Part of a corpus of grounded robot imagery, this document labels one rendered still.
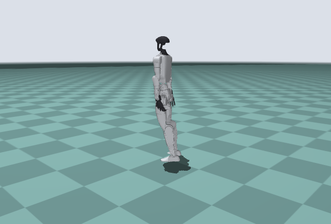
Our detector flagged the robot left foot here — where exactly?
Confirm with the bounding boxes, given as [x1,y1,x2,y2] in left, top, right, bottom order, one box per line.
[161,155,180,162]

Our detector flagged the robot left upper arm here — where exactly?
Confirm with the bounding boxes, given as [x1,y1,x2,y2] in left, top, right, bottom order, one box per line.
[153,56,162,80]

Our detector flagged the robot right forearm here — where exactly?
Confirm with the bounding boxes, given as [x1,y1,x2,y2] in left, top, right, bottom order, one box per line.
[166,77,172,93]

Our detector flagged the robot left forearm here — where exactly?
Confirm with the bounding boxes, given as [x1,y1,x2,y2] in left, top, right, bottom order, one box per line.
[152,76,160,100]

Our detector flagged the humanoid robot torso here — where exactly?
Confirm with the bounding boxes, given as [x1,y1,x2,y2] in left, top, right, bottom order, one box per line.
[157,53,172,101]

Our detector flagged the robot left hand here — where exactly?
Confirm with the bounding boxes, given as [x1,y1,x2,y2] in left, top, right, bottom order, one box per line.
[156,95,166,112]

